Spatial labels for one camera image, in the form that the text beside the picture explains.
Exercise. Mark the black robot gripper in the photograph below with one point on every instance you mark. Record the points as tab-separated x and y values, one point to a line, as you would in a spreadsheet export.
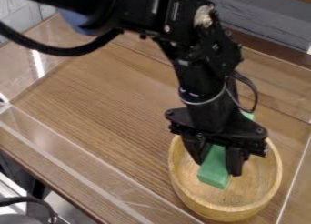
213	120

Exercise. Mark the green rectangular block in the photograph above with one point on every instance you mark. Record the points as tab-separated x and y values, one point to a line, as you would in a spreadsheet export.
213	172

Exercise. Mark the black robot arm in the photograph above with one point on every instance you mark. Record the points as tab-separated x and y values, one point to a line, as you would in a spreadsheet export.
205	54

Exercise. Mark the brown wooden bowl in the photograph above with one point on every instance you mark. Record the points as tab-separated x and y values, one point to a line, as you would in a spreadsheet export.
247	194

